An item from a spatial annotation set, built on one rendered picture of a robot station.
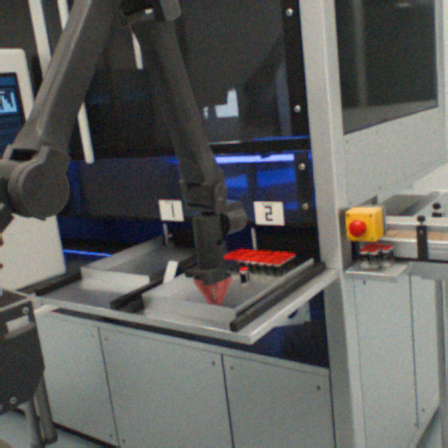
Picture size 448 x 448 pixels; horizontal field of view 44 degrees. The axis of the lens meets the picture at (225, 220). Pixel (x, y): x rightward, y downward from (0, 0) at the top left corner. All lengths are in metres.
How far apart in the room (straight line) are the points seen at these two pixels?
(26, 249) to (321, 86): 1.08
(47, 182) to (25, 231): 1.10
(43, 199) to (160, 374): 1.23
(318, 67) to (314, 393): 0.85
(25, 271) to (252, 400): 0.83
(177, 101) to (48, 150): 0.30
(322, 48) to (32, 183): 0.78
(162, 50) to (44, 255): 1.10
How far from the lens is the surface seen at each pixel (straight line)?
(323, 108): 1.33
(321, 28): 1.33
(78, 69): 0.86
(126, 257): 1.70
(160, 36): 0.98
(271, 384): 1.66
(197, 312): 1.18
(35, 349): 0.98
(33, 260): 1.91
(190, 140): 1.03
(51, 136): 0.82
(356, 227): 1.31
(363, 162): 1.50
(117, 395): 2.16
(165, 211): 1.66
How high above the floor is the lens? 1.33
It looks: 12 degrees down
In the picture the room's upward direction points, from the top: 7 degrees counter-clockwise
